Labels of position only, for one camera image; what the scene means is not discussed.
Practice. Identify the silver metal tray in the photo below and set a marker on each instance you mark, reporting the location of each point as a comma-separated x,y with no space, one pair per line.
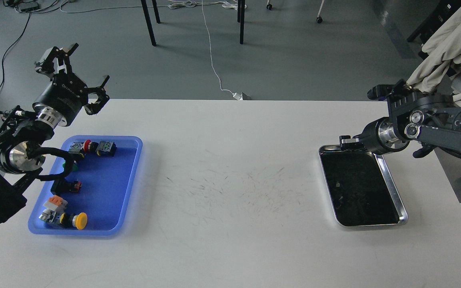
361,188

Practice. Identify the green push button switch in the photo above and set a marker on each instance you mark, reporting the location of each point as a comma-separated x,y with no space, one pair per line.
75,166

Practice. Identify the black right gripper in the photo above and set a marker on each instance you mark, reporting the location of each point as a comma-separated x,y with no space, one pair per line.
377,137

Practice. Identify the red push button switch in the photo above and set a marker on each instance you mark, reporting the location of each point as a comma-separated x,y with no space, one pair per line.
80,147

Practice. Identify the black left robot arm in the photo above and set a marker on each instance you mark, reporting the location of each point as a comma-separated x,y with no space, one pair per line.
23,158

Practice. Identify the yellow push button switch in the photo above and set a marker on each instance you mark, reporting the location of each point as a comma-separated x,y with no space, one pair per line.
64,220

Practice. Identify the black red switch part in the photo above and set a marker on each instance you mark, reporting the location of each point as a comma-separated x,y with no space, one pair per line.
61,186

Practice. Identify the black table leg left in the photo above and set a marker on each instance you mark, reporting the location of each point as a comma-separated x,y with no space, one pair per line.
147,16

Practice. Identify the black table leg right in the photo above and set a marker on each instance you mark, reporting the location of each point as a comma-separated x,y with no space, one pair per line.
241,19

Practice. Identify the black table leg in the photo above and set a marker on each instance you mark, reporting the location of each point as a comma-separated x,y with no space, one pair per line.
147,16
241,19

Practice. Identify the beige jacket on chair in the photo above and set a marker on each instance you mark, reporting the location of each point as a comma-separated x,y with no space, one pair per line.
442,48

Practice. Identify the orange grey contact block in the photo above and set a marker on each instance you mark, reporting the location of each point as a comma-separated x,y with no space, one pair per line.
56,204

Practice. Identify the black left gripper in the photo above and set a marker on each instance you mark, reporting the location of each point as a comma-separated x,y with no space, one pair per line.
64,95

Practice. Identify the blue plastic tray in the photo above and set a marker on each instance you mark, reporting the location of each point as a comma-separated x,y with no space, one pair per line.
106,188

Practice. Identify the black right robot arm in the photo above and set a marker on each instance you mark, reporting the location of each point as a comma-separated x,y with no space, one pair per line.
433,119

